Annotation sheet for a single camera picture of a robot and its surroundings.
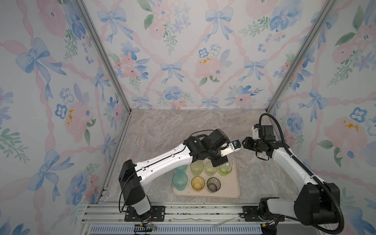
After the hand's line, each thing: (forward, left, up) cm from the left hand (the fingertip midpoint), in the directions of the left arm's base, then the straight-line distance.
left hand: (226, 154), depth 70 cm
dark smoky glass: (-7, +4, -22) cm, 23 cm away
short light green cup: (+2, +4, -24) cm, 25 cm away
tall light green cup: (+2, +13, -21) cm, 25 cm away
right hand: (+14, -16, -10) cm, 23 cm away
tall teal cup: (-6, +23, -19) cm, 30 cm away
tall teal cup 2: (-2, +22, -16) cm, 27 cm away
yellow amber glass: (-6, +13, -22) cm, 26 cm away
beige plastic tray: (-9, -5, -22) cm, 24 cm away
